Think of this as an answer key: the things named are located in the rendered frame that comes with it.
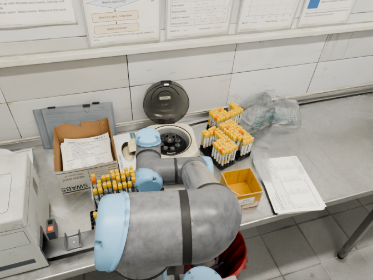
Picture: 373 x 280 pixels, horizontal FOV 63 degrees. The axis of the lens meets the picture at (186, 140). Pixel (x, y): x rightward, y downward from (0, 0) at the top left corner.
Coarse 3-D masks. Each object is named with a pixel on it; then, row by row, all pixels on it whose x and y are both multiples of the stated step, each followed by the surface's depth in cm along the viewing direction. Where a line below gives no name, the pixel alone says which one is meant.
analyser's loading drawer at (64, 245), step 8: (88, 232) 111; (56, 240) 109; (64, 240) 106; (72, 240) 109; (80, 240) 108; (88, 240) 109; (48, 248) 106; (56, 248) 106; (64, 248) 107; (72, 248) 106; (80, 248) 107; (48, 256) 104
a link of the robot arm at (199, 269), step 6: (192, 270) 80; (198, 270) 80; (204, 270) 80; (210, 270) 81; (174, 276) 81; (180, 276) 81; (186, 276) 78; (192, 276) 79; (198, 276) 79; (204, 276) 79; (210, 276) 79; (216, 276) 80
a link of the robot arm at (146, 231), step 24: (120, 192) 50; (144, 192) 48; (168, 192) 48; (120, 216) 44; (144, 216) 44; (168, 216) 44; (96, 240) 43; (120, 240) 43; (144, 240) 43; (168, 240) 43; (96, 264) 44; (120, 264) 44; (144, 264) 45; (168, 264) 45
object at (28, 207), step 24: (0, 168) 98; (24, 168) 99; (0, 192) 91; (24, 192) 93; (0, 216) 85; (24, 216) 88; (48, 216) 118; (0, 240) 89; (24, 240) 92; (48, 240) 111; (0, 264) 97; (24, 264) 101; (48, 264) 105
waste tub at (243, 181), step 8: (248, 168) 130; (224, 176) 130; (232, 176) 131; (240, 176) 133; (248, 176) 133; (224, 184) 126; (232, 184) 135; (240, 184) 135; (248, 184) 134; (256, 184) 126; (240, 192) 132; (248, 192) 132; (256, 192) 121; (240, 200) 122; (248, 200) 123; (256, 200) 125
